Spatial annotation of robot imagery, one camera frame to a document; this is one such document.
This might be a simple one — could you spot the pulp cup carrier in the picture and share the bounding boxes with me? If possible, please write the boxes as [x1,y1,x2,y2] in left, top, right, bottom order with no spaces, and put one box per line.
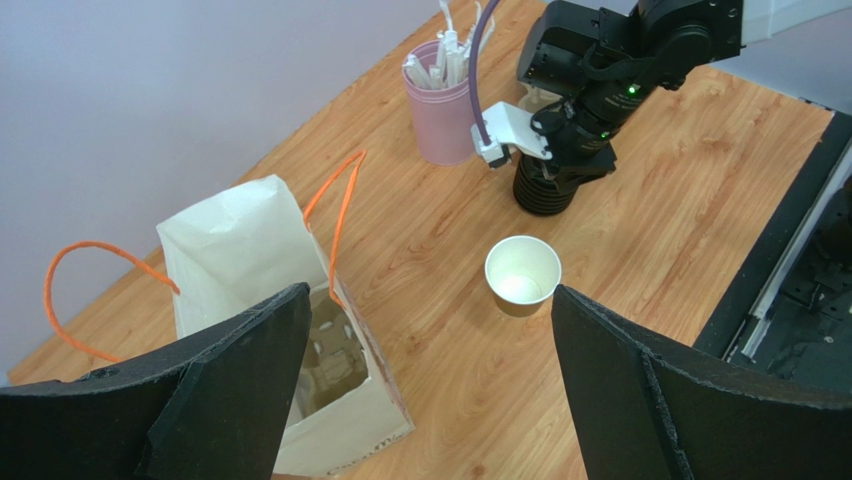
[293,289,368,418]
[517,85,562,113]

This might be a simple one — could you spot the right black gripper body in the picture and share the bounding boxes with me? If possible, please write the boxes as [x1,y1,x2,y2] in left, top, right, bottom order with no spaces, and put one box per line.
[531,86,643,195]

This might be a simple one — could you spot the single brown paper cup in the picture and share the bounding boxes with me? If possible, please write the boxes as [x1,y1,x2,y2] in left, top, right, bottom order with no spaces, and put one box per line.
[484,235,562,318]

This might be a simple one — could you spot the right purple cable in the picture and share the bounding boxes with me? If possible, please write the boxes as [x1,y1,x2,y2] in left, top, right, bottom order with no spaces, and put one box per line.
[467,0,502,148]

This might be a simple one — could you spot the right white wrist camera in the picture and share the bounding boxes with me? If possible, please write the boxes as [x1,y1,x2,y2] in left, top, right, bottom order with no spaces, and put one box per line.
[471,102,553,170]

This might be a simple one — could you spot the stack of black lids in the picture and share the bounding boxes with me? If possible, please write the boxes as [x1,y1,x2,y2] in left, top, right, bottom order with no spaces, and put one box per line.
[512,155,581,216]

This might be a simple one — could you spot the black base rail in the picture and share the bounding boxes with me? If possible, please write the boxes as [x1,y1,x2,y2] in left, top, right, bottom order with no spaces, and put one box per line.
[693,112,851,393]

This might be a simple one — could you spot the white paper takeout bag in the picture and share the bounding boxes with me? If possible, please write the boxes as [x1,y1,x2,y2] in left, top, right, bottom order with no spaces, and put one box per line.
[157,175,413,477]

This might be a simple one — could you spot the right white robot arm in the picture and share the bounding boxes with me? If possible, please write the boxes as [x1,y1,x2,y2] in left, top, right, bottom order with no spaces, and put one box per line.
[516,1,851,197]

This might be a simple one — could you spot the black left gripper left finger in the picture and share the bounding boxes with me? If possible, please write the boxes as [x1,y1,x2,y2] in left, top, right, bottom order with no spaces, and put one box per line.
[1,283,312,479]

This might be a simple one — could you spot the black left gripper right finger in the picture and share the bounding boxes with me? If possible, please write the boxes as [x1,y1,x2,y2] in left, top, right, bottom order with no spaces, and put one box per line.
[551,285,851,479]

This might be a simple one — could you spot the pink straw holder cup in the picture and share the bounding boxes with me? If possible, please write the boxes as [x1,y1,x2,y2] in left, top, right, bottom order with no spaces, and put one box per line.
[402,40,475,166]

